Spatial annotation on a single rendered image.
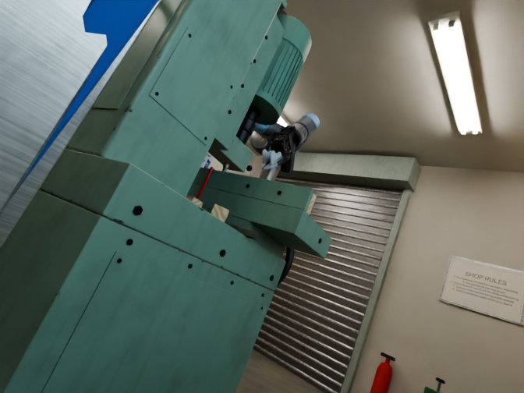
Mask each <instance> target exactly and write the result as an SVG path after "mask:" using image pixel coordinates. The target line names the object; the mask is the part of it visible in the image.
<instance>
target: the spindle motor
mask: <svg viewBox="0 0 524 393"><path fill-rule="evenodd" d="M277 17H278V19H279V21H280V23H281V25H282V26H283V28H284V30H285V34H284V36H283V38H282V39H281V42H280V44H279V46H278V48H277V51H276V52H275V54H274V57H273V59H272V60H271V63H270V65H269V67H268V69H267V72H266V73H265V75H264V78H263V79H262V81H261V84H260V86H259V88H258V90H257V92H256V94H255V96H254V98H253V101H252V103H251V105H253V106H255V107H257V108H258V109H259V110H260V111H261V116H260V117H259V118H258V119H257V122H256V123H258V124H262V125H274V124H275V123H277V122H278V120H279V119H280V117H281V114H282V112H283V109H284V107H285V105H286V102H287V100H288V99H289V95H290V94H291V92H292V88H293V87H294V85H295V83H296V80H297V78H298V76H299V73H300V71H301V69H302V67H303V64H304V62H305V61H306V57H307V56H308V54H309V51H310V49H311V45H312V41H311V36H310V32H309V31H308V29H307V28H306V26H305V25H304V24H303V23H302V22H301V21H299V20H298V19H297V18H295V17H293V16H289V15H285V14H278V15H277Z"/></svg>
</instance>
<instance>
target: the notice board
mask: <svg viewBox="0 0 524 393"><path fill-rule="evenodd" d="M439 300H440V301H442V302H445V303H449V304H452V305H455V306H459V307H462V308H465V309H467V310H471V311H475V312H477V313H481V314H485V315H487V316H490V317H494V318H497V319H500V320H504V321H507V322H510V323H513V324H517V325H520V326H523V321H524V271H518V270H515V269H511V268H507V267H500V266H497V265H493V264H486V263H483V262H479V261H475V260H469V259H465V258H461V257H455V256H450V258H449V262H448V266H447V270H446V273H445V276H444V282H443V285H442V288H441V294H440V297H439Z"/></svg>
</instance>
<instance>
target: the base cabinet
mask: <svg viewBox="0 0 524 393"><path fill-rule="evenodd" d="M273 295H274V291H271V290H270V289H267V288H265V287H263V286H261V285H258V284H256V283H254V282H251V281H249V280H247V279H245V278H242V277H240V276H238V275H236V274H233V273H231V272H229V271H226V270H224V269H222V268H220V267H217V266H215V265H213V264H210V263H208V262H206V261H204V260H201V259H199V258H197V257H194V256H192V255H190V254H188V253H185V252H183V251H181V250H178V249H176V248H174V247H172V246H170V245H167V244H165V243H163V242H160V241H158V240H156V239H153V238H151V237H150V236H147V235H144V234H143V233H140V232H138V231H135V230H133V229H131V228H128V227H126V226H124V225H121V224H119V223H118V222H115V221H113V220H111V219H108V218H106V217H104V216H101V215H99V214H96V213H94V212H92V211H89V210H87V209H85V208H82V207H79V206H77V205H75V204H72V203H70V202H68V201H66V200H63V199H61V198H58V197H56V196H53V195H51V194H49V193H46V192H44V191H42V190H38V191H37V193H36V195H35V196H34V198H33V199H32V201H31V202H30V204H29V205H28V207H27V208H26V210H25V211H24V213H23V215H22V216H21V218H20V219H19V220H18V222H17V223H16V226H15V227H14V229H13V230H12V231H11V233H10V234H9V236H8V238H7V239H6V241H5V242H4V244H3V245H2V247H1V249H0V393H236V390H237V387H238V386H239V382H240V380H241V378H242V375H243V372H244V370H245V368H246V364H247V362H248V359H249V357H250V354H251V352H252V350H253V346H254V344H255V341H256V340H257V336H258V334H259V331H260V328H261V326H262V323H263V322H264V318H265V316H266V313H267V310H268V308H269V306H270V303H271V300H272V298H273Z"/></svg>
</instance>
